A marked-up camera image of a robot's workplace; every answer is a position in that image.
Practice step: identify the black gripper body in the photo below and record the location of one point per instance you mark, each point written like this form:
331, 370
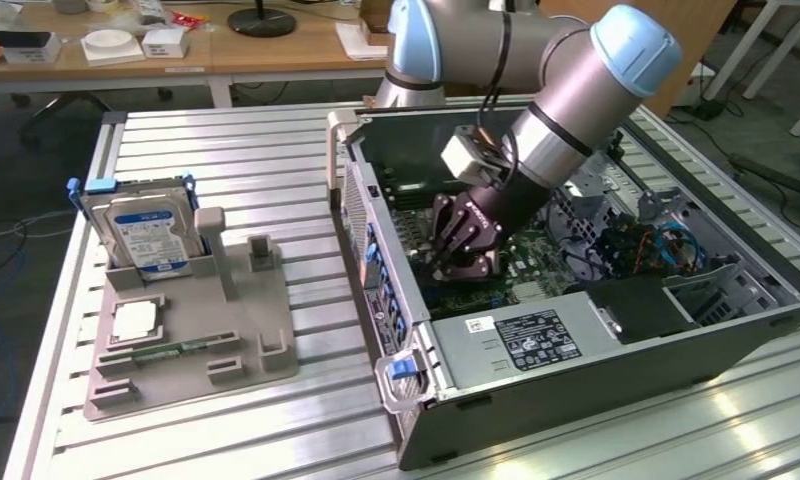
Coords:
500, 210

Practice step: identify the dark graphics card metal bracket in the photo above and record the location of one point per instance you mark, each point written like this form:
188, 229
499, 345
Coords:
436, 286

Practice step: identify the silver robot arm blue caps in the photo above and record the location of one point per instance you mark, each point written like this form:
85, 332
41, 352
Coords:
574, 100

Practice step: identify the green motherboard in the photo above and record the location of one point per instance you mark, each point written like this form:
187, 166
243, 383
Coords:
536, 260

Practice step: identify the silver chipset heatsink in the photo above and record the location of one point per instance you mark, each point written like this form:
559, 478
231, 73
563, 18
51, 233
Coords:
527, 293

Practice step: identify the installed RAM stick white sticker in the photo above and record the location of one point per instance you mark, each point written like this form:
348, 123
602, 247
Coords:
407, 189

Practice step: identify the perforated metal disk bay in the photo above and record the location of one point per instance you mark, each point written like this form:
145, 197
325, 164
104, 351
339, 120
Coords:
600, 200

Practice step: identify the grey power supply black label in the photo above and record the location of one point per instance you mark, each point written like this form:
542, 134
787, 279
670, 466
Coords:
474, 360

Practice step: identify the blue case latch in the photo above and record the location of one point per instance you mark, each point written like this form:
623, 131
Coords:
402, 370

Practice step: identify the black open PC case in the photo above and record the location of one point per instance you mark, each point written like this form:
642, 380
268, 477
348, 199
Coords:
574, 400

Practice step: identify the black power adapter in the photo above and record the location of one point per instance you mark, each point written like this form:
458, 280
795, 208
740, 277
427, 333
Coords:
708, 110

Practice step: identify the white paper stack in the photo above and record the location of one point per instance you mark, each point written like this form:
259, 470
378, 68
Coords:
356, 47

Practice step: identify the white box red button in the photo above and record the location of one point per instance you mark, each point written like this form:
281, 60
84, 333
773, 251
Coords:
696, 87

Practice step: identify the brown cardboard box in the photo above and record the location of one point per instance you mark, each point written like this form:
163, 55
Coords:
374, 20

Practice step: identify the black floor stand base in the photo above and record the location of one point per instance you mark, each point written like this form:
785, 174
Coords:
787, 175

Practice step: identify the hard disk with blue caddy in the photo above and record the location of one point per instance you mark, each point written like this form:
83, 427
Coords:
147, 240

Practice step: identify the black round monitor stand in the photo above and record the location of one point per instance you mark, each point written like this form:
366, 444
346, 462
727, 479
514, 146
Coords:
263, 24

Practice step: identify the grey parts rack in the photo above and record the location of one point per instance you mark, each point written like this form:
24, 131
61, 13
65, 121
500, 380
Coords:
193, 380

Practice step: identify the silver CPU chip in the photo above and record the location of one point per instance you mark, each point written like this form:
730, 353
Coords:
135, 321

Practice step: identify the small white cardboard box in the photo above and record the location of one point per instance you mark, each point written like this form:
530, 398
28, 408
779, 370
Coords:
165, 45

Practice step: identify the red packet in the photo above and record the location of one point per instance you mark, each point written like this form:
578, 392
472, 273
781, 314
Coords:
189, 22

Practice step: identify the grey printed carton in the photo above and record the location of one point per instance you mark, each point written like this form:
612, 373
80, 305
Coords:
152, 10

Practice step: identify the white square block round top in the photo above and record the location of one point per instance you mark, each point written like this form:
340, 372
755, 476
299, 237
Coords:
109, 47

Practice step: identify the black office chair base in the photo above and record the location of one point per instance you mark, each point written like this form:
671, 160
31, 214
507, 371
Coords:
56, 107

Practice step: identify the white tape roll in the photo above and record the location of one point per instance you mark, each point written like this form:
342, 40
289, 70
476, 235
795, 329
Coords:
100, 6

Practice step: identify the white box black lid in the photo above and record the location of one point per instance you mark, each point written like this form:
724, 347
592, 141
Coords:
29, 52

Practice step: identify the grey cup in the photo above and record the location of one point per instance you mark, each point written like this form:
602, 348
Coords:
71, 6

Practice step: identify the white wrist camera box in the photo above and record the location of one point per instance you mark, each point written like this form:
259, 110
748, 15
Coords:
467, 160

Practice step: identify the grey metal drive bracket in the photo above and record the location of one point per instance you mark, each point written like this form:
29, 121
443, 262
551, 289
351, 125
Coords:
747, 292

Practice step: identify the white metal table frame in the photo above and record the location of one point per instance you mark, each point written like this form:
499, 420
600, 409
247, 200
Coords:
774, 50

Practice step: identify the wooden desk white frame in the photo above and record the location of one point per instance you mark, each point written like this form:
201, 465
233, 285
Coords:
53, 70

